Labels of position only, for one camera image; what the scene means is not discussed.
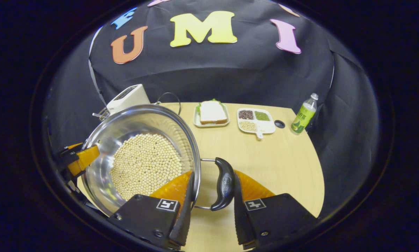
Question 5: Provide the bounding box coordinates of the pile of yellow soybeans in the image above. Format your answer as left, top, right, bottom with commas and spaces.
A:
110, 133, 183, 201

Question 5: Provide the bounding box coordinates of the white divided dish of beans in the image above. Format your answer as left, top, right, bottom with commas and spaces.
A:
237, 108, 276, 139

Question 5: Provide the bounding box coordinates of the steel pot with black handle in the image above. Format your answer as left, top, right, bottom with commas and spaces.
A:
81, 104, 235, 217

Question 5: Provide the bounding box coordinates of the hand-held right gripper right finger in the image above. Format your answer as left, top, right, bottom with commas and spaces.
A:
233, 170, 318, 250

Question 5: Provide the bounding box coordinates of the wire mesh basket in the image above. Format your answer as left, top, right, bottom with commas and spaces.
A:
92, 107, 110, 121

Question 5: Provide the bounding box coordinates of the pale green sandwich plate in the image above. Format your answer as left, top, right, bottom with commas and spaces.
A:
194, 101, 230, 128

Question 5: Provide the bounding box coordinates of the white bread sandwich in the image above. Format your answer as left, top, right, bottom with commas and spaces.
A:
199, 100, 227, 125

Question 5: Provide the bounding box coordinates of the black power cable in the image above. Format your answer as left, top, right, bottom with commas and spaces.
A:
156, 92, 181, 115

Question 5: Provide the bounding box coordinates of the white toaster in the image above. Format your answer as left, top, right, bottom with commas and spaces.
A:
106, 84, 150, 114

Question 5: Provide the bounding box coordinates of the green drink bottle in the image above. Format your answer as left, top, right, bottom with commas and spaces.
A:
291, 93, 318, 134

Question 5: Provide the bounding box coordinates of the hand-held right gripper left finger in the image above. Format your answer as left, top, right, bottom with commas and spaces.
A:
108, 170, 195, 250

